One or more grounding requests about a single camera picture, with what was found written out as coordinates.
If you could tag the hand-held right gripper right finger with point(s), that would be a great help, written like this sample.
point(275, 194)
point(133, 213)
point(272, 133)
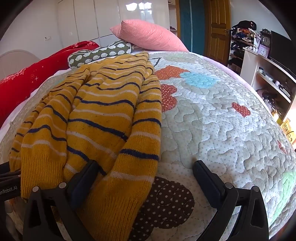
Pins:
point(205, 178)

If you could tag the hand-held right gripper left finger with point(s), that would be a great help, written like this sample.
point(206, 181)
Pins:
point(84, 183)

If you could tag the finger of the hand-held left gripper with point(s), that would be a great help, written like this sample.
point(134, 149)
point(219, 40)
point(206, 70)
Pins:
point(10, 176)

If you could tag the yellow striped knit sweater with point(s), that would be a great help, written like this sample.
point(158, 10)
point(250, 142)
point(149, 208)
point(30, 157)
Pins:
point(104, 111)

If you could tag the open shelf with clothes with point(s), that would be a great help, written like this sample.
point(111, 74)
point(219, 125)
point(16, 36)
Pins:
point(242, 39)

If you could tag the quilted patchwork bed cover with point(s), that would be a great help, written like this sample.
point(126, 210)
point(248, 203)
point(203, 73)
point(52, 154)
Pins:
point(219, 139)

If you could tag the yellow box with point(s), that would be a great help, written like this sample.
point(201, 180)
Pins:
point(289, 131)

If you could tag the red quilt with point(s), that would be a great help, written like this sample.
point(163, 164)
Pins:
point(30, 78)

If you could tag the white round headboard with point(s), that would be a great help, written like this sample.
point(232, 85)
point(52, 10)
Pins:
point(13, 60)

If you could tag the white desk with shelf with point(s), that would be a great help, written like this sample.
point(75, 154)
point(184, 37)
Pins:
point(251, 64)

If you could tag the green patterned bolster pillow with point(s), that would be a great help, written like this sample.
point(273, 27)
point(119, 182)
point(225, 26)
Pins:
point(97, 54)

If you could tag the pink alarm clock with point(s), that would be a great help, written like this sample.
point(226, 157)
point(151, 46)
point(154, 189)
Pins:
point(263, 51)

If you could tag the black flat screen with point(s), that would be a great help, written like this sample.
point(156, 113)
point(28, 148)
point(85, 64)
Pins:
point(281, 51)

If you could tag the brown wooden door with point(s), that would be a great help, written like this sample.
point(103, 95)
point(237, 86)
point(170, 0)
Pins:
point(217, 30)

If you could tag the dark ornate table clock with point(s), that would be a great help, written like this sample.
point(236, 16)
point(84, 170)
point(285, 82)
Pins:
point(266, 40)

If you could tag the teal curtain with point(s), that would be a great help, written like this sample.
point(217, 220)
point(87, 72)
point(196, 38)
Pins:
point(190, 25)

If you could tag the pink ribbed pillow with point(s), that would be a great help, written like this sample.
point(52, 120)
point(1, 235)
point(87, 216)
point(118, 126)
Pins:
point(148, 34)

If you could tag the white glossy wardrobe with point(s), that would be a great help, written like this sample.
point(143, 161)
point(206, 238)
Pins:
point(92, 18)

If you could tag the built-in wall shelf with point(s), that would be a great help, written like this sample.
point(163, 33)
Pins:
point(173, 16)

